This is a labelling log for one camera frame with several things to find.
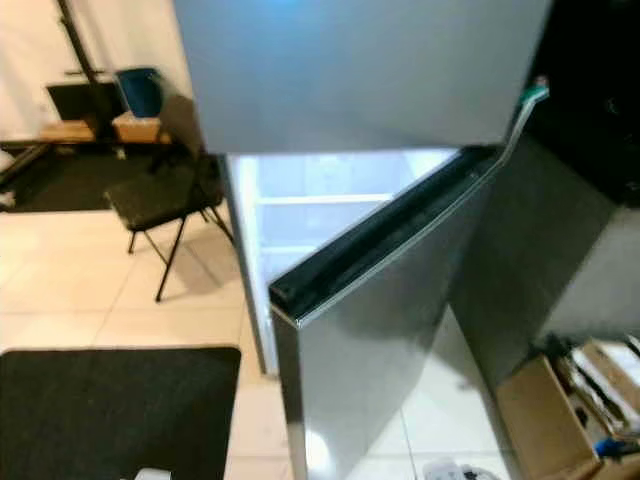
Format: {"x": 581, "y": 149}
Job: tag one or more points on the white fridge shelf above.
{"x": 320, "y": 199}

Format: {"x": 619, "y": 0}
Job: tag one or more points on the low wooden bench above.
{"x": 65, "y": 131}

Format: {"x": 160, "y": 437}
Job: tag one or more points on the black metal stand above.
{"x": 75, "y": 40}

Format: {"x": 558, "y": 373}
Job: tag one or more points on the blue bucket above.
{"x": 140, "y": 92}

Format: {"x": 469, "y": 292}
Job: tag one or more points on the black folding chair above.
{"x": 160, "y": 200}

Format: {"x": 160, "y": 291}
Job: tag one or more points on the black floor mat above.
{"x": 70, "y": 180}
{"x": 120, "y": 420}

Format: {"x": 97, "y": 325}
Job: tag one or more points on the silver fridge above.
{"x": 360, "y": 70}

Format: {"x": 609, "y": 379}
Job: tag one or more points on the green fridge door tab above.
{"x": 535, "y": 93}

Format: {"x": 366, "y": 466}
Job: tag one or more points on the large cardboard box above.
{"x": 540, "y": 420}

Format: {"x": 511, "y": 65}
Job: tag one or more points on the black flat board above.
{"x": 80, "y": 100}

